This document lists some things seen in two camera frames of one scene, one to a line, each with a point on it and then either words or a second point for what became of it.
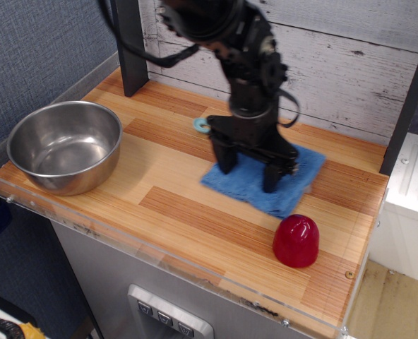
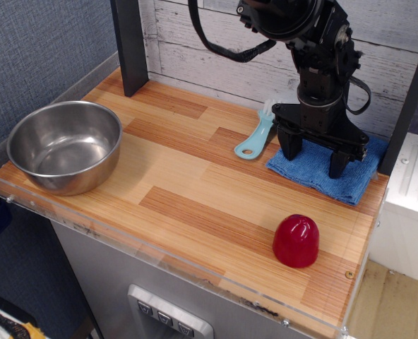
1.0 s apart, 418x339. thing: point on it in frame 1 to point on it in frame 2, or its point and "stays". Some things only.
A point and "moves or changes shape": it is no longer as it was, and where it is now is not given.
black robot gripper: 253,126 to 323,119
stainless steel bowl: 68,148 stays
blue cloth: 246,182 to 312,170
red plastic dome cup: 296,241 stays
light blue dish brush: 201,121 moves or changes shape
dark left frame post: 133,68 stays
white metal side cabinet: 404,241 stays
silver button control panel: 152,315 stays
